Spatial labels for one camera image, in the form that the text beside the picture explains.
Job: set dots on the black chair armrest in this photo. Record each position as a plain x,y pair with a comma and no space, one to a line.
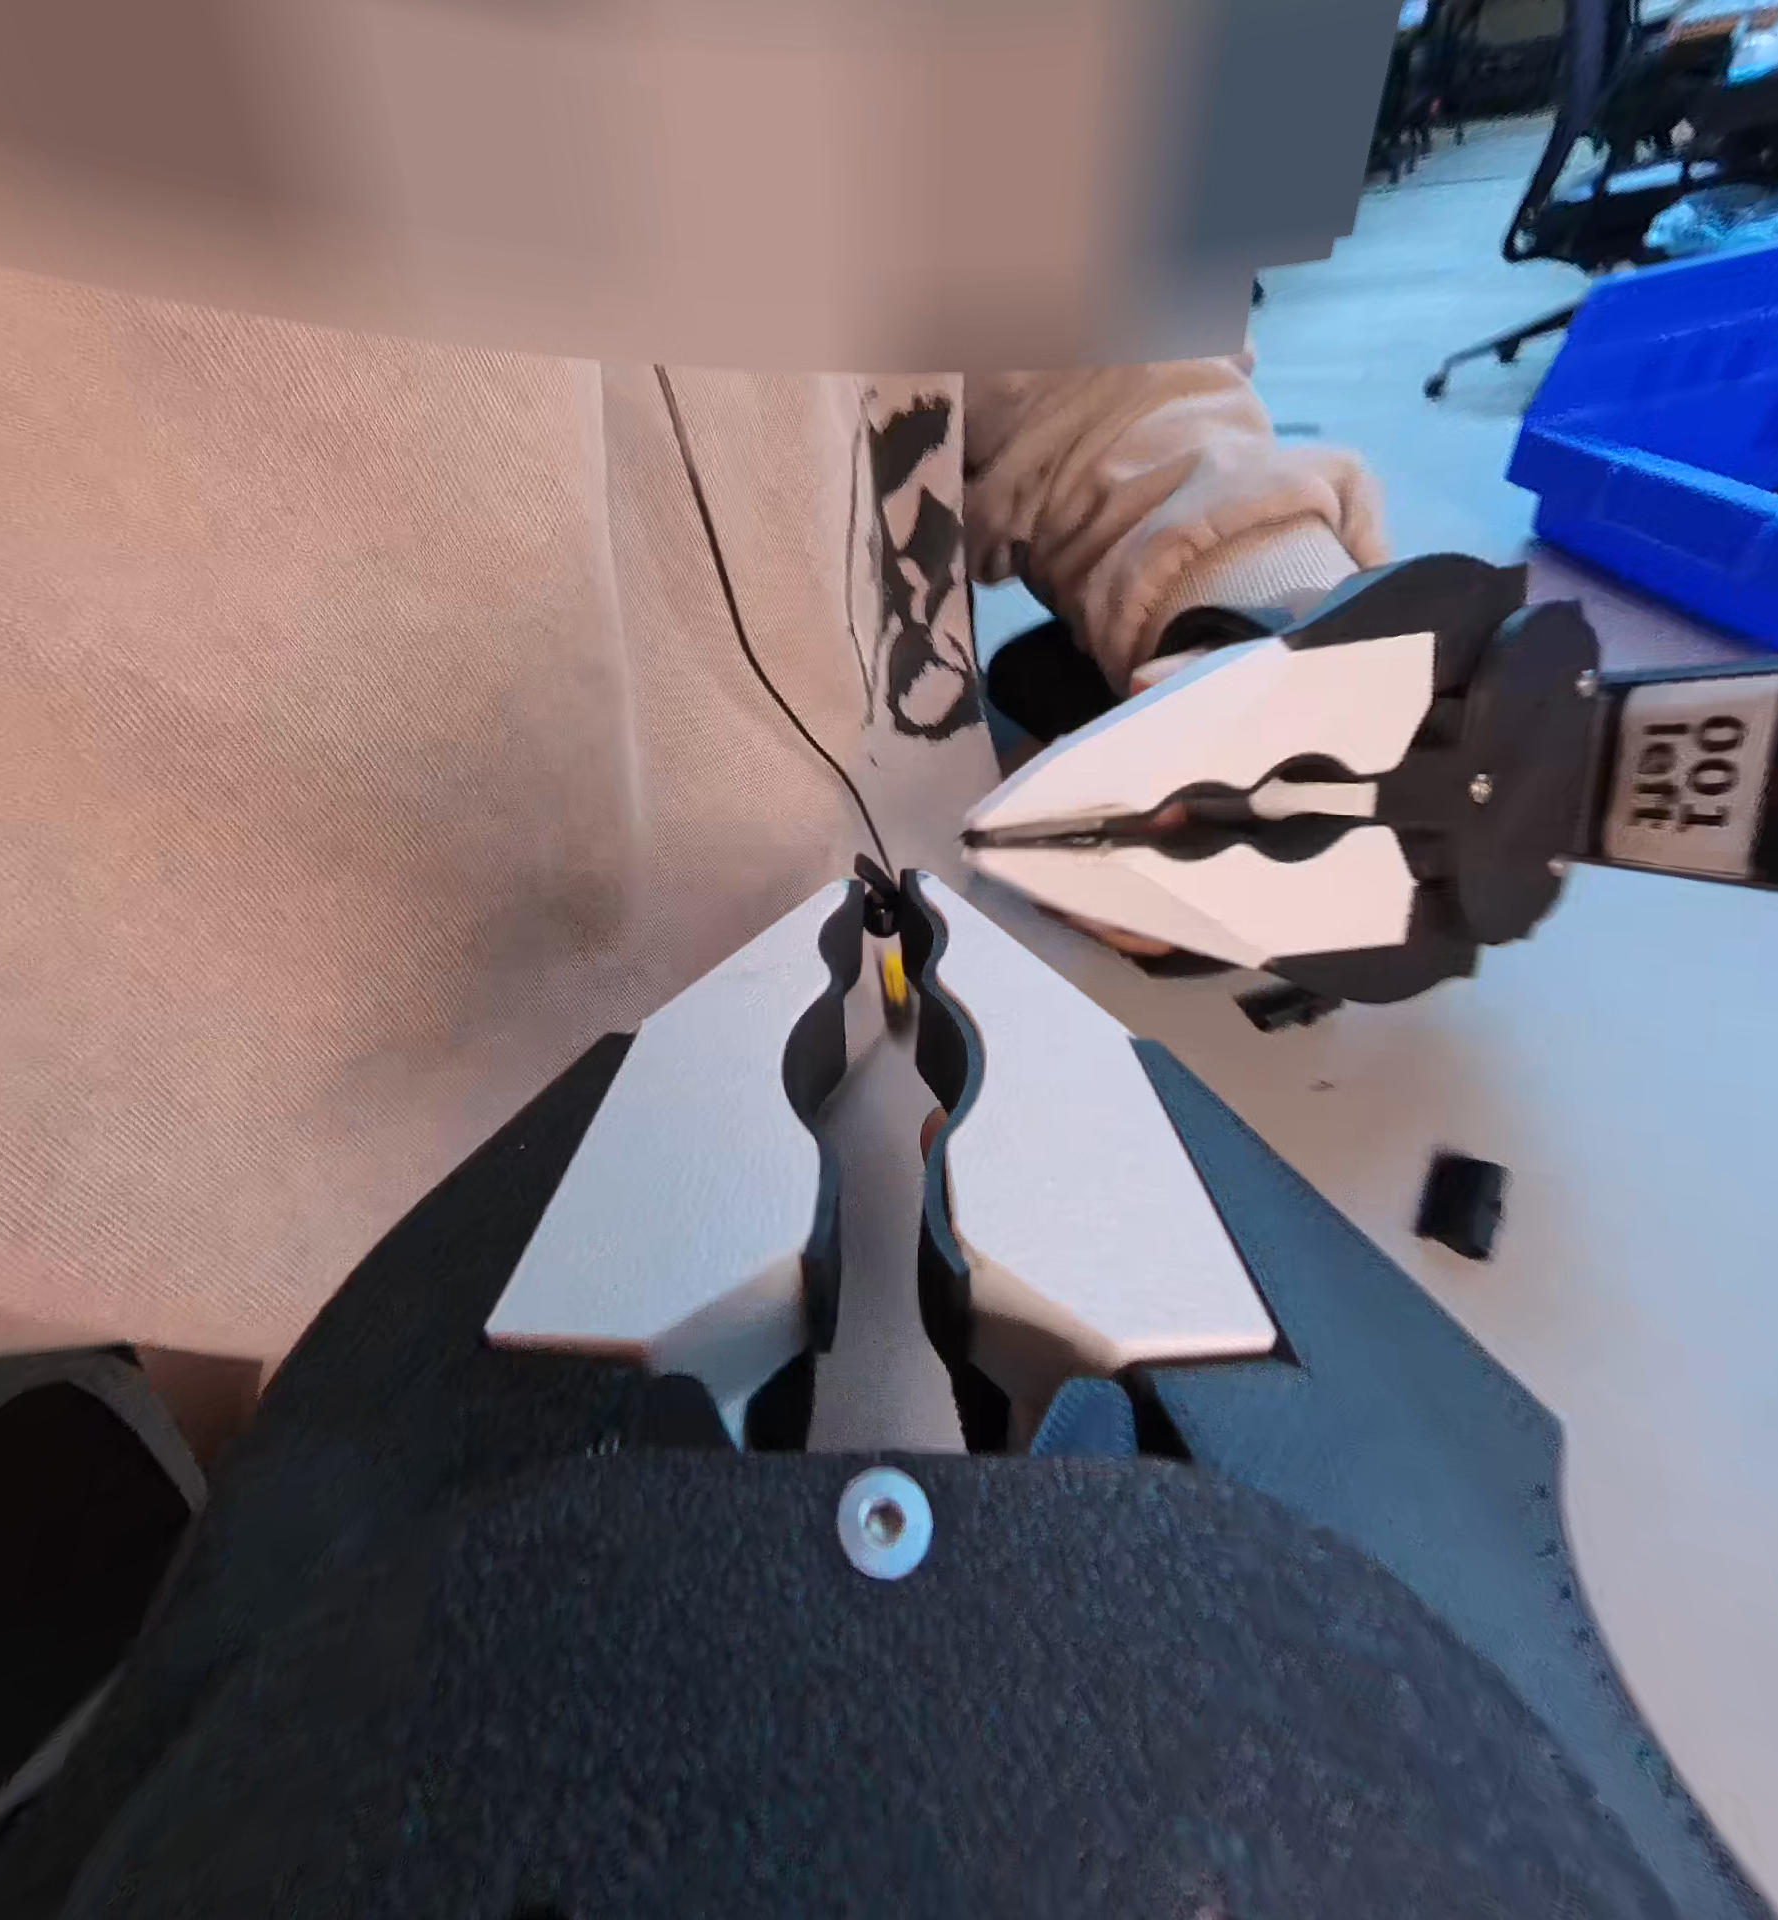
1040,676

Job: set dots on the person's left hand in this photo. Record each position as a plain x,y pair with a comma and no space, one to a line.
1174,668

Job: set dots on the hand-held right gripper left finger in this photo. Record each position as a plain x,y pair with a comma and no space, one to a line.
663,1186

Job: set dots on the blue bin with tag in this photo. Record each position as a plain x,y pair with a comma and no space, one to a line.
1699,449

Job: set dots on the yellow lego axle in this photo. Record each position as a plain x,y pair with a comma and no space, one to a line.
895,979

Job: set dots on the black lego connector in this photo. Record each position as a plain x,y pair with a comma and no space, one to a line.
1462,1202
876,899

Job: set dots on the flat black lego piece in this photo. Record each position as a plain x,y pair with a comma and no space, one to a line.
1288,1001

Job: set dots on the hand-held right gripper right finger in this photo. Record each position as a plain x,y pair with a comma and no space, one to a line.
1099,1201

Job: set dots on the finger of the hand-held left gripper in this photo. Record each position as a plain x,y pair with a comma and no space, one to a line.
1280,908
1280,707

